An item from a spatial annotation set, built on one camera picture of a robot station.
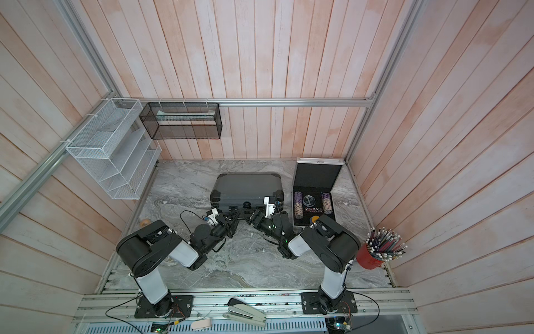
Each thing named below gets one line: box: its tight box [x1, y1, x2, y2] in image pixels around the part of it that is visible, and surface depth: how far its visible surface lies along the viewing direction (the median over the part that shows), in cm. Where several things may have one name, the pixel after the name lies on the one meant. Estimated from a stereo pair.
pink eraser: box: [190, 318, 212, 330], surface depth 70 cm
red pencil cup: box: [356, 226, 409, 270], surface depth 74 cm
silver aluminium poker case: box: [291, 157, 346, 229], surface depth 100 cm
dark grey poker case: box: [209, 172, 285, 213], surface depth 89 cm
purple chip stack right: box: [321, 192, 333, 215], surface depth 100 cm
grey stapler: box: [222, 297, 267, 328], surface depth 72 cm
